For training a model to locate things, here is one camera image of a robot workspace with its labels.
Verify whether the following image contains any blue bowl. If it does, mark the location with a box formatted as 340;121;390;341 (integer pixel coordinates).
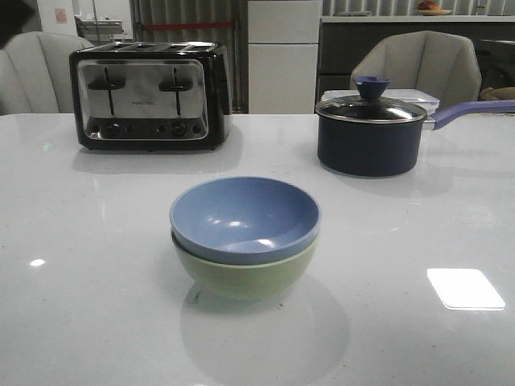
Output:
170;176;320;265

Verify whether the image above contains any green bowl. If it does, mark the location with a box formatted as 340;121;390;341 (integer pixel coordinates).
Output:
171;235;319;300

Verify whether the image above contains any black chrome four-slot toaster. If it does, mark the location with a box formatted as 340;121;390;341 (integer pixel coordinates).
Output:
69;41;233;150

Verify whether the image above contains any dark blue saucepan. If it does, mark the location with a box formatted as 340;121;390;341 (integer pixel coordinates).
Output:
317;100;514;177

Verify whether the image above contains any glass pot lid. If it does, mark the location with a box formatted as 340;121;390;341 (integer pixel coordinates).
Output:
315;76;427;124

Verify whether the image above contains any white refrigerator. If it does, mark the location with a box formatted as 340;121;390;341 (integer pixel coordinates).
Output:
247;1;323;114

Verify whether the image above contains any red barrier belt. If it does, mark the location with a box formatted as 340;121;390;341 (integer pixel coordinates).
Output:
142;20;236;31

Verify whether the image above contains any clear plastic storage box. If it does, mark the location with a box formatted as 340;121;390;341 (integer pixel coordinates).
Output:
320;89;439;114

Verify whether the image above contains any beige armchair right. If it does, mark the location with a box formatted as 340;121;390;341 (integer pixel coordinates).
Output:
350;31;482;108

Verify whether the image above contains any beige armchair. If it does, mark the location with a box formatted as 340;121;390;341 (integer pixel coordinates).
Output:
350;31;482;108
1;31;92;115

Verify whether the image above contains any metal trolley cart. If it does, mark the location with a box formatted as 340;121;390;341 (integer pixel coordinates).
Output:
72;0;133;42

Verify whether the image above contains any fruit bowl on counter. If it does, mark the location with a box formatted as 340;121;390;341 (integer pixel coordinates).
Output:
416;1;452;16

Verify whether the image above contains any beige armchair left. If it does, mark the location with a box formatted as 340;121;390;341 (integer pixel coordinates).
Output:
1;31;92;115

